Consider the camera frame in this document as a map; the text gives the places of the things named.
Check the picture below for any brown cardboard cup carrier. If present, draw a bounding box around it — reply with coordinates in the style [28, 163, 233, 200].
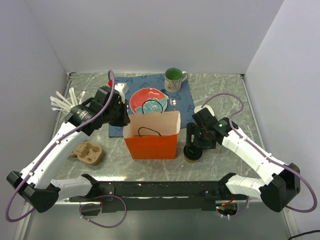
[69, 141, 104, 166]

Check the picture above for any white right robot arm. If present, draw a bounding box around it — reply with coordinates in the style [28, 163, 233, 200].
[183, 105, 300, 212]

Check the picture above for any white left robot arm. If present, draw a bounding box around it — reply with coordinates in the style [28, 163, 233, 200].
[6, 83, 130, 213]

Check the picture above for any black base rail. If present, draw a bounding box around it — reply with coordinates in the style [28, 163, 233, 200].
[69, 181, 246, 213]

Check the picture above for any green interior ceramic mug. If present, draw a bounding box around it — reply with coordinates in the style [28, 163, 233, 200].
[164, 67, 189, 93]

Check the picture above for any blue letter placemat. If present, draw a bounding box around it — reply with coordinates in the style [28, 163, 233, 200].
[115, 73, 195, 129]

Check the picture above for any silver spoon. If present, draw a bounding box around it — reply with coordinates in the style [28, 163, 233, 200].
[169, 98, 177, 111]

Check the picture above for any white square bowl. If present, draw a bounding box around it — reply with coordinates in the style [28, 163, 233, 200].
[194, 104, 215, 116]

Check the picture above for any purple cable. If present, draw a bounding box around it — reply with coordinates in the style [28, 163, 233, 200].
[79, 195, 128, 228]

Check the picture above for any white wrapped straws bundle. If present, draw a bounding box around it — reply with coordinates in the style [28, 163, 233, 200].
[50, 87, 86, 114]

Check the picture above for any red teal floral plate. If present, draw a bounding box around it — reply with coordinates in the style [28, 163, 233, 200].
[129, 88, 169, 114]

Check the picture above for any brown paper coffee cup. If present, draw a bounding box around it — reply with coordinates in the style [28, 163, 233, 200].
[184, 156, 199, 164]

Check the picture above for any orange paper bag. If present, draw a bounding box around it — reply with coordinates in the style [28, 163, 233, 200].
[122, 110, 181, 160]

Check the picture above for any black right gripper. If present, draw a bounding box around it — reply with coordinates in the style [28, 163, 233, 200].
[185, 122, 217, 150]

